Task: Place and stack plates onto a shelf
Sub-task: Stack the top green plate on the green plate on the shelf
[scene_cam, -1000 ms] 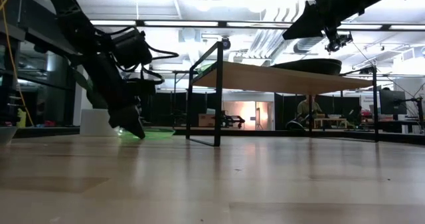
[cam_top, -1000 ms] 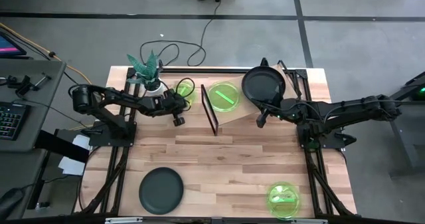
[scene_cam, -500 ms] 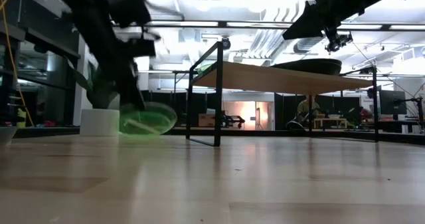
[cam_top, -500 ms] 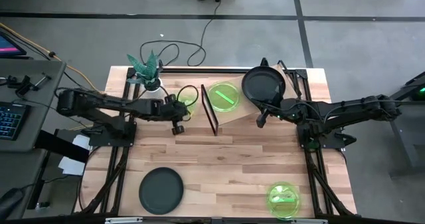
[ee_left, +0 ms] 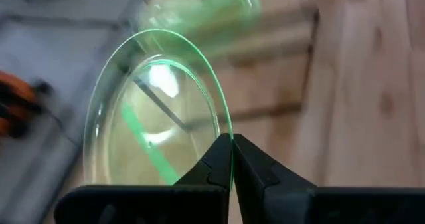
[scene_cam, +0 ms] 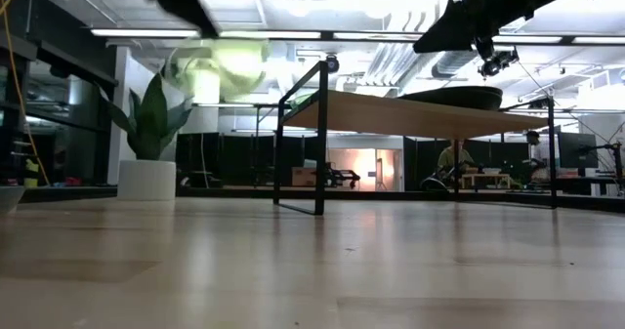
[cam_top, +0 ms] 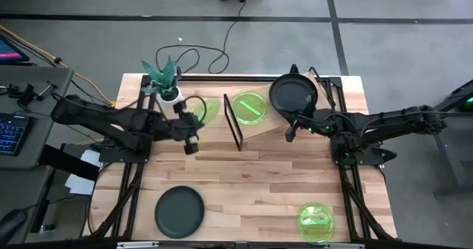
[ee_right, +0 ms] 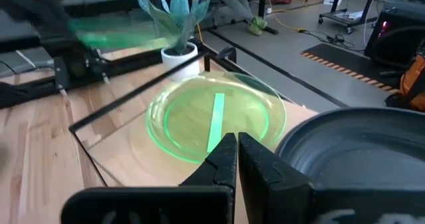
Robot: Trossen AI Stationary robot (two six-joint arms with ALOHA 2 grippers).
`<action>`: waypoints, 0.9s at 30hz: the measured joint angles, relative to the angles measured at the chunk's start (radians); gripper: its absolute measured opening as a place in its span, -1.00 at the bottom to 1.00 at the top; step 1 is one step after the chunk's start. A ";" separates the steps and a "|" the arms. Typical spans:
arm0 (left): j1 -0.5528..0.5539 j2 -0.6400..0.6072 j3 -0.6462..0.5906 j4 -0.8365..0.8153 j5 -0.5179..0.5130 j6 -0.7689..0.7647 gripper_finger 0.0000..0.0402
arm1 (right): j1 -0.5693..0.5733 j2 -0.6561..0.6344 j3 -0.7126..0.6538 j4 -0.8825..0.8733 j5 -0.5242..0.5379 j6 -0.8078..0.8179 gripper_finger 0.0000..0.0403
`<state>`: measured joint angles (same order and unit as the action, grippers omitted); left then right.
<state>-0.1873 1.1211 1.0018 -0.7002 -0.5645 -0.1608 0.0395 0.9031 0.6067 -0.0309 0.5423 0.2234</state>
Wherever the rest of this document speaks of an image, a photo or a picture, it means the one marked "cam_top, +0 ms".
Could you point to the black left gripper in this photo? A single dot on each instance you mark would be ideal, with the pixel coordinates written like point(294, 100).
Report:
point(186, 125)

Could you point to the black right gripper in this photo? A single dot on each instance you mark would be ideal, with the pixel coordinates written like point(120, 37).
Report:
point(308, 121)

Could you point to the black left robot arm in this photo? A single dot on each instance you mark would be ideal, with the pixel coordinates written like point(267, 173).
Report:
point(111, 119)

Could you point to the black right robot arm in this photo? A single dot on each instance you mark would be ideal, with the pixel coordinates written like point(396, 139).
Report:
point(388, 121)

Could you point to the snake plant in white pot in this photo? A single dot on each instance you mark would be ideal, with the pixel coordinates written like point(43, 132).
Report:
point(164, 79)

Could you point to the white paper sheet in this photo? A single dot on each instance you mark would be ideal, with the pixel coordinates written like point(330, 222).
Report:
point(90, 158)
point(79, 184)

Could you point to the black flat panel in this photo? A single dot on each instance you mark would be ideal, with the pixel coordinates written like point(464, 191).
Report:
point(70, 162)

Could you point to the grey office desk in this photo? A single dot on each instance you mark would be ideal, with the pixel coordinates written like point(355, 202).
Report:
point(37, 138)

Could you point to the black device with green light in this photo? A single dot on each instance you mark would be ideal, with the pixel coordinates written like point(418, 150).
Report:
point(462, 95)

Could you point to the black keyboard with blue light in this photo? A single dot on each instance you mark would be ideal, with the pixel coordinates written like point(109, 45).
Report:
point(15, 134)

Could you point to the black computer mouse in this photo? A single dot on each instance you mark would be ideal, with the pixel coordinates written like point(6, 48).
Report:
point(11, 225)

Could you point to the black computer monitor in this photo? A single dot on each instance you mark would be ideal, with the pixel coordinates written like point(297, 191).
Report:
point(11, 49)

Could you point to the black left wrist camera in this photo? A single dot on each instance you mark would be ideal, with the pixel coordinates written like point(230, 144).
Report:
point(179, 107)

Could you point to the black clamp bracket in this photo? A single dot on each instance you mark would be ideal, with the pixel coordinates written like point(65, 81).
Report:
point(26, 92)

